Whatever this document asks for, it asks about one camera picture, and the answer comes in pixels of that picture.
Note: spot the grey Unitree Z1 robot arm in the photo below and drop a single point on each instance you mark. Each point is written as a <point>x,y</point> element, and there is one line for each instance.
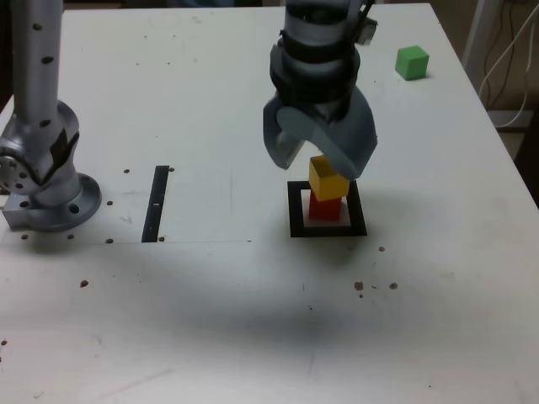
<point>33,84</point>

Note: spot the black tape square outline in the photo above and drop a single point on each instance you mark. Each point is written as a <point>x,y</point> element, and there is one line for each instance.
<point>295,219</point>

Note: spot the yellow cube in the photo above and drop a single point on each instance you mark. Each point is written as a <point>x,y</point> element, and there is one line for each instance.
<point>326,185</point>

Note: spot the white post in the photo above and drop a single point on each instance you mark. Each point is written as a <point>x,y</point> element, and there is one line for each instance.
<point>476,25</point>

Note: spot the black tape strip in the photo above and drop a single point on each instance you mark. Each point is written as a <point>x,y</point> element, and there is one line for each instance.
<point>155,202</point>

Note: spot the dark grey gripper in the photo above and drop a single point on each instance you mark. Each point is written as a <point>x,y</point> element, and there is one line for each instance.
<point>334,111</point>

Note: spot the green cube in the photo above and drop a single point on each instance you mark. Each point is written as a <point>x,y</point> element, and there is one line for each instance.
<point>412,63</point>

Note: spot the red cube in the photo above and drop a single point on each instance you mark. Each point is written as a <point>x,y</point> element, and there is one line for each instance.
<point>324,208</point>

